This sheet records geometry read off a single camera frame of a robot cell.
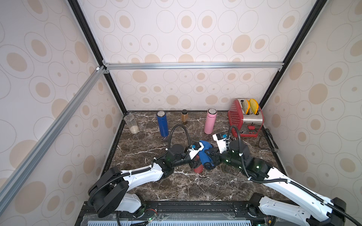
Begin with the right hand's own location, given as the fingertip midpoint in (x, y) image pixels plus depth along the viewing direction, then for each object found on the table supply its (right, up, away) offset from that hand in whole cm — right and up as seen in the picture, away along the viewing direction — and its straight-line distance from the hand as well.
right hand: (205, 154), depth 70 cm
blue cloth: (-1, -1, -2) cm, 2 cm away
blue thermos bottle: (-25, +15, +26) cm, 39 cm away
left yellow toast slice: (+32, +29, +27) cm, 51 cm away
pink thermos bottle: (+7, +17, +25) cm, 31 cm away
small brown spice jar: (-10, +21, +39) cm, 46 cm away
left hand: (+2, -1, +4) cm, 4 cm away
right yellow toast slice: (+37, +28, +25) cm, 53 cm away
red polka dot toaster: (+33, +14, +24) cm, 44 cm away
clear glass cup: (-47, +16, +25) cm, 56 cm away
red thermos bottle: (-2, -12, +14) cm, 19 cm away
